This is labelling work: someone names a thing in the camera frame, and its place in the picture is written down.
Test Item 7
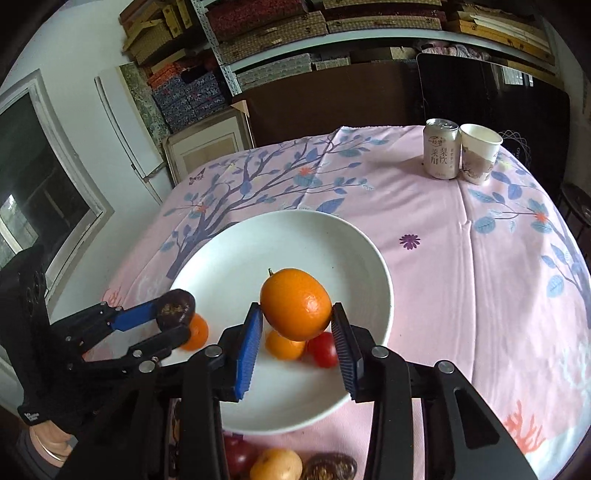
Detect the dark red fruit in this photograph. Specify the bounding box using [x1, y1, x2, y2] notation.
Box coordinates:
[223, 434, 257, 479]

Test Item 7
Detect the black round stool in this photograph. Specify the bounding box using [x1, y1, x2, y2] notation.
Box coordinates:
[556, 182, 591, 243]

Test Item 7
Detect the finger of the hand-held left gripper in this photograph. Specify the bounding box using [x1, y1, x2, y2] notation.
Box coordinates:
[48, 296, 163, 357]
[67, 325, 191, 377]

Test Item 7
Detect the red tomato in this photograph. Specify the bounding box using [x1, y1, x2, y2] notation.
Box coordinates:
[307, 331, 341, 369]

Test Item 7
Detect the stack of woven boxes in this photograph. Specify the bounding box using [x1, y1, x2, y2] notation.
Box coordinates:
[205, 0, 448, 88]

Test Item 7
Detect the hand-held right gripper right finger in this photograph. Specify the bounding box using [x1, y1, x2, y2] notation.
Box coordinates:
[329, 302, 539, 480]

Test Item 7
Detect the silver drink can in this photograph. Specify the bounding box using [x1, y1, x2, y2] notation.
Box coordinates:
[422, 118, 461, 180]

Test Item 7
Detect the white metal shelf rack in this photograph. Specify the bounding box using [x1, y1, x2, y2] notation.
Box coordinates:
[191, 0, 557, 100]

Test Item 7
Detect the stack of yellow wooden boxes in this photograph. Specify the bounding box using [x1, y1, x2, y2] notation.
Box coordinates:
[119, 0, 194, 66]

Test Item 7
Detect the marbled green board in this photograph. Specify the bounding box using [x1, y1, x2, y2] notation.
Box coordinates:
[119, 62, 172, 139]

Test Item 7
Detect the yellow orange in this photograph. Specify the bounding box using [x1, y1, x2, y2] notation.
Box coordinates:
[249, 448, 304, 480]

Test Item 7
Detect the dark passion fruit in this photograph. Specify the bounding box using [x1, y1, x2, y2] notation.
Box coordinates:
[156, 289, 197, 330]
[302, 452, 357, 480]

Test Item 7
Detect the pink floral tablecloth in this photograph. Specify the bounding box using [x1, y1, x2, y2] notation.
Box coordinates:
[104, 124, 591, 480]

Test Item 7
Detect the white paper cup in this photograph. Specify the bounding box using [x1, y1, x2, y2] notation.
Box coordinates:
[459, 123, 503, 185]

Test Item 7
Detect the stack of blue patterned boxes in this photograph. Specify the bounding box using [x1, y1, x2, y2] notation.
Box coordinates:
[148, 65, 230, 134]

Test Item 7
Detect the white board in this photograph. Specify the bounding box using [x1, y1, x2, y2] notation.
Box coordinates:
[95, 65, 168, 205]

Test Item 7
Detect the small orange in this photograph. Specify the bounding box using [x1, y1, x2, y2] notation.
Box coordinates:
[264, 329, 308, 361]
[179, 313, 209, 352]

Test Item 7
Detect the framed picture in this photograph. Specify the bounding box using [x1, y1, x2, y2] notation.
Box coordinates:
[161, 108, 253, 189]

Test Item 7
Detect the white framed window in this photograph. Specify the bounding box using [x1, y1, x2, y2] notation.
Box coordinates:
[0, 70, 115, 301]

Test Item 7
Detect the brown board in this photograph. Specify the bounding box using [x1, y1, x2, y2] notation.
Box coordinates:
[231, 60, 428, 149]

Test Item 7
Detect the large orange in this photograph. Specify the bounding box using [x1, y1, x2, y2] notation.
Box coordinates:
[259, 268, 332, 342]

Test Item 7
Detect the white plate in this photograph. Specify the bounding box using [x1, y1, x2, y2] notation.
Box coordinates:
[168, 211, 394, 435]

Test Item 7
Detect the stack of wooden frames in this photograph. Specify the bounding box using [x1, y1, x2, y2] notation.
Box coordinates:
[445, 0, 556, 75]

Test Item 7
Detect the person's left hand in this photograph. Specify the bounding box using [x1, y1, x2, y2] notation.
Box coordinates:
[17, 367, 136, 435]

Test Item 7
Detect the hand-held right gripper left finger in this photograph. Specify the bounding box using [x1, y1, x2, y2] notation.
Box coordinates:
[60, 302, 264, 480]

